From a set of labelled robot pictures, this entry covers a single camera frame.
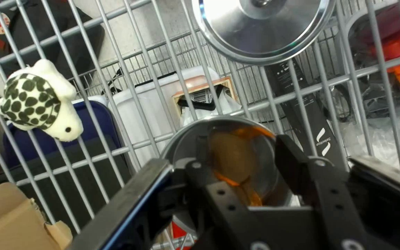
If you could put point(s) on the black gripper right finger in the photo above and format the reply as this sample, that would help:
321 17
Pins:
308 182

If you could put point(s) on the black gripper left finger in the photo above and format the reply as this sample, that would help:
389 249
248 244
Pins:
215 196

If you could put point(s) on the silver pot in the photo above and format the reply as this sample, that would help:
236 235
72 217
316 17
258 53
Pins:
190 141

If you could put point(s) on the silver pot lid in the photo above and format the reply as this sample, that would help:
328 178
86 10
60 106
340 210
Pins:
261 26

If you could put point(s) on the black strip white marks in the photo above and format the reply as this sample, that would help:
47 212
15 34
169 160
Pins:
308 120

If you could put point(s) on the white plastic container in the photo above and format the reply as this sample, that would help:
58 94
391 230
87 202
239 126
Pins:
162 105

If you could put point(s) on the orange red toy block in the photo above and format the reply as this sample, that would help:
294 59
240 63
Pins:
396 42

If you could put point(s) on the dark blue bin under shelf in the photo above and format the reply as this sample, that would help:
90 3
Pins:
61 137

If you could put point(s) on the white green spotted turtle plush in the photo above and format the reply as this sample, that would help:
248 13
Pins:
37 101

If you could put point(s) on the brown cardboard box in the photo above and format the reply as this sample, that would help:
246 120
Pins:
12 223

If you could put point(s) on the black bag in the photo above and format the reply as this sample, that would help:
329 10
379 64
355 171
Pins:
47 32

